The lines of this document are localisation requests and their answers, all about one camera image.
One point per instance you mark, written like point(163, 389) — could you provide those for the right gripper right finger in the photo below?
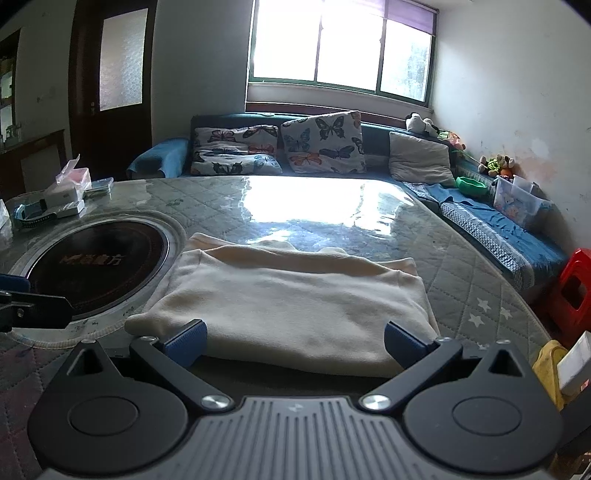
point(423, 363)

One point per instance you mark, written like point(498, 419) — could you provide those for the green framed window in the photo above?
point(377, 47)

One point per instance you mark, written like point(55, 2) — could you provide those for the green plastic bowl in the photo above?
point(470, 187)

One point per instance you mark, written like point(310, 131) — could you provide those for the blue sofa blanket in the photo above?
point(525, 259)

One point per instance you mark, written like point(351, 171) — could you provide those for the red plastic stool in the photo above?
point(568, 304)

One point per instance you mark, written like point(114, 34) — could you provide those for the dark wooden door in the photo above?
point(109, 84)

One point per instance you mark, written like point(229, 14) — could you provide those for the cream sweatshirt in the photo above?
point(267, 302)

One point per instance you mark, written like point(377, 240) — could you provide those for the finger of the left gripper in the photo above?
point(27, 310)
point(14, 283)

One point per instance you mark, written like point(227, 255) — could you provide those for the pink green plush toy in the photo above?
point(453, 139)

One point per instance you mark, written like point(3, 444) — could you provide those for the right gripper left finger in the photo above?
point(170, 359)

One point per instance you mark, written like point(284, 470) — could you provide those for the panda plush toy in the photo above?
point(416, 124)

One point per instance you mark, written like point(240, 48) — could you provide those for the green transparent flat case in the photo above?
point(99, 187)

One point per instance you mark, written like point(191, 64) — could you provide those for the clear plastic storage box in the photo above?
point(516, 201)

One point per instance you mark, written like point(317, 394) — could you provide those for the soft tissue pack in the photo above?
point(4, 214)

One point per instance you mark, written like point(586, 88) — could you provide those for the yellow cloth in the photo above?
point(545, 368)

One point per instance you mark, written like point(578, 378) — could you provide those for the colourful plush toys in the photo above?
point(498, 166)

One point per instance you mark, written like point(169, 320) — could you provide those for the grey plain cushion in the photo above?
point(419, 160)

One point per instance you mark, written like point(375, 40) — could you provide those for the blue sofa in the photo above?
point(170, 158)

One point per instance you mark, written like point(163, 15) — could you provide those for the black induction cooktop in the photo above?
point(100, 266)

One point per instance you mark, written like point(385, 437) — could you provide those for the lying butterfly pillow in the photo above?
point(249, 150)

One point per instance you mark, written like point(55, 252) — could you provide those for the dark wooden cabinet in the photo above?
point(41, 101)

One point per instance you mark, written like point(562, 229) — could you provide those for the pink white tissue box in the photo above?
point(69, 185)

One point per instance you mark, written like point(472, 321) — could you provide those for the upright butterfly pillow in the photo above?
point(330, 143)

